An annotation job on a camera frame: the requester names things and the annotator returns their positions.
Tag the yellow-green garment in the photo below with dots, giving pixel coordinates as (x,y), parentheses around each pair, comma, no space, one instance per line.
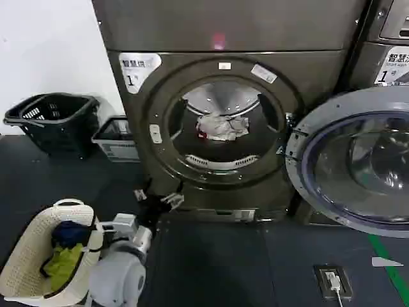
(64,265)

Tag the white woven laundry basket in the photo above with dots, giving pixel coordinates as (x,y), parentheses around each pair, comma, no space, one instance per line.
(22,256)

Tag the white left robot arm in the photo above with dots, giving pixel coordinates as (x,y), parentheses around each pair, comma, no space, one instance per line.
(121,272)

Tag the black plastic shopping basket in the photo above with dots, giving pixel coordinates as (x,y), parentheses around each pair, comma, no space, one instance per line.
(57,124)

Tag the grey rectangular plastic bin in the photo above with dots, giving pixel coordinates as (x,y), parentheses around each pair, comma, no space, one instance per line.
(118,144)

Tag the grey dryer with open drum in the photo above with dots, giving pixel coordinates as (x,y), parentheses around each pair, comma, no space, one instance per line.
(223,80)

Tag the round glass dryer door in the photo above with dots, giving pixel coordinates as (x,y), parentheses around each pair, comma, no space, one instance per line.
(351,160)

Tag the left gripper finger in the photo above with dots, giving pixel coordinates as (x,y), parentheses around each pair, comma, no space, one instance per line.
(172,199)
(140,195)

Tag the dark blue garment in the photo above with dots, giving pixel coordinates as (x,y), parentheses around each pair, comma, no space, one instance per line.
(70,231)

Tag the small red garment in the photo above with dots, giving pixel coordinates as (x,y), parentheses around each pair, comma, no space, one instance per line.
(202,134)

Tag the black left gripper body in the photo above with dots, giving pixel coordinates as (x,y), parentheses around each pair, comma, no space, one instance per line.
(151,211)

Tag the white crumpled cloth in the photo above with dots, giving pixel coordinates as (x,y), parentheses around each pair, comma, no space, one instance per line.
(223,126)

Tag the grey dryer with white label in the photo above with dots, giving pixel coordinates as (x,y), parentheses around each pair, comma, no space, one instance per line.
(380,41)

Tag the black floor socket box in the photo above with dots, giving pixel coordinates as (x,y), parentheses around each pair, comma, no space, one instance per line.
(343,288)

